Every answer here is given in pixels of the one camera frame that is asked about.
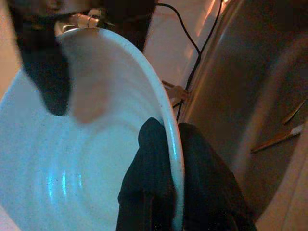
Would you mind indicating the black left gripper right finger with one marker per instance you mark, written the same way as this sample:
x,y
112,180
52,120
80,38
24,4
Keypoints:
x,y
209,187

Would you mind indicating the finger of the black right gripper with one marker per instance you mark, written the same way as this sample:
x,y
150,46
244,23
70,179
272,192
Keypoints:
x,y
43,72
130,24

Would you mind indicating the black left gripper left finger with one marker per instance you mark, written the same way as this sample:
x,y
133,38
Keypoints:
x,y
146,180

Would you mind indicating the wooden chopstick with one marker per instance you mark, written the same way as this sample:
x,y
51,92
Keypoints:
x,y
269,143
292,114

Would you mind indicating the white ceramic bowl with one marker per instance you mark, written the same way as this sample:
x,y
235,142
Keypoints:
x,y
60,168

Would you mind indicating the stainless steel sink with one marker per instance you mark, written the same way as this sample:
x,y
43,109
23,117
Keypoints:
x,y
240,84

